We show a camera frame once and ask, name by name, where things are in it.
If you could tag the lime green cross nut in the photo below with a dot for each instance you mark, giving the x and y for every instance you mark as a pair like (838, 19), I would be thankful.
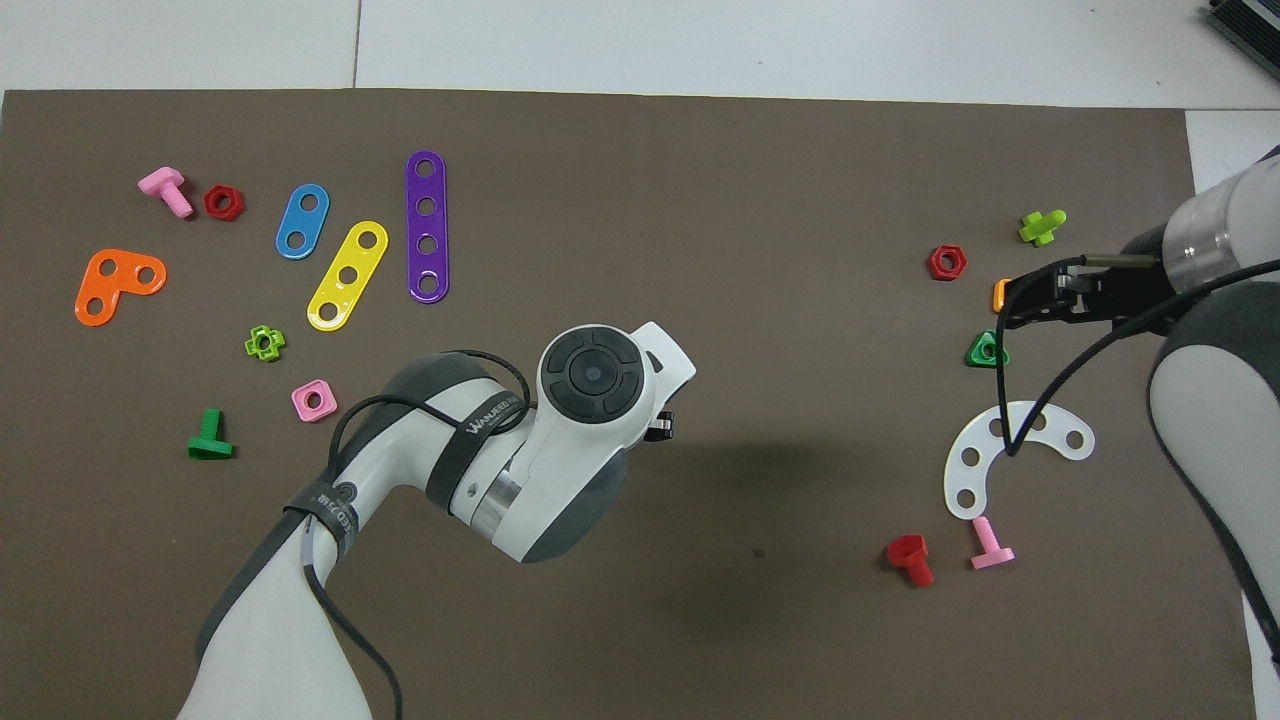
(276, 343)

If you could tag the green triangle nut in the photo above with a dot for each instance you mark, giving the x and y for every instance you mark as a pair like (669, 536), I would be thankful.
(980, 358)

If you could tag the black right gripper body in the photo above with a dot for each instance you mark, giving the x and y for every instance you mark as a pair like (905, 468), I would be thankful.
(1130, 300)

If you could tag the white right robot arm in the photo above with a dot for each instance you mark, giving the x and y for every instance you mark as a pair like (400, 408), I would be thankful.
(1220, 400)

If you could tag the red hexagon nut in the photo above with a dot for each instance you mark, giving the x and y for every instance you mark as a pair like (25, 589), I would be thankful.
(933, 265)
(210, 202)

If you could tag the pink square nut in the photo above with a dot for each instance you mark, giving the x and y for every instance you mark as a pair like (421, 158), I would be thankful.
(300, 410)

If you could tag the orange three-hole angle plate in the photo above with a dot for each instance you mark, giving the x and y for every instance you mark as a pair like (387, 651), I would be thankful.
(120, 285)

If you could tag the yellow three-hole strip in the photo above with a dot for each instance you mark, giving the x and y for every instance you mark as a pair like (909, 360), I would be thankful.
(358, 258)

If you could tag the black ribbed device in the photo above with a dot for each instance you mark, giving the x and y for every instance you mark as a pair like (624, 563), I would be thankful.
(1250, 25)

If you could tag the orange square nut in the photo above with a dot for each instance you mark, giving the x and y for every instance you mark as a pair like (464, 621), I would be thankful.
(999, 295)

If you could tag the green plastic screw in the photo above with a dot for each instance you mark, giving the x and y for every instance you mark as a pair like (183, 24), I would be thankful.
(210, 445)

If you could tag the brown table mat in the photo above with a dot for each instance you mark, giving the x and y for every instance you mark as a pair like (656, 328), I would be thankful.
(800, 200)

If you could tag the purple four-hole strip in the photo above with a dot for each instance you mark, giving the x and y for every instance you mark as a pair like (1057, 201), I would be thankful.
(427, 190)

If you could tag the pink plastic screw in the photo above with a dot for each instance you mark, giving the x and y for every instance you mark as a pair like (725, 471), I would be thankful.
(160, 182)
(990, 550)

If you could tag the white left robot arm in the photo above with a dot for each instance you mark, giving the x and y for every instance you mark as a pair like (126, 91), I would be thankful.
(560, 470)

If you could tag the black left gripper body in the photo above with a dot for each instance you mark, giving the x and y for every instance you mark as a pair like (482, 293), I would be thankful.
(662, 426)

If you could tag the white curved five-hole plate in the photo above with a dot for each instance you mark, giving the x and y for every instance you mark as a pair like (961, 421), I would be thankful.
(1055, 428)

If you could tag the lime green cross-head screw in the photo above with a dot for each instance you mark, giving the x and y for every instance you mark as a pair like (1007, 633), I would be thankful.
(1040, 230)

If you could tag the red plastic screw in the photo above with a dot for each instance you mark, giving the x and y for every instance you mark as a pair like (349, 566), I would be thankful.
(908, 552)

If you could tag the blue two-hole strip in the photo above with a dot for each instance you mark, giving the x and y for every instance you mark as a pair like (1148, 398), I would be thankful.
(303, 220)

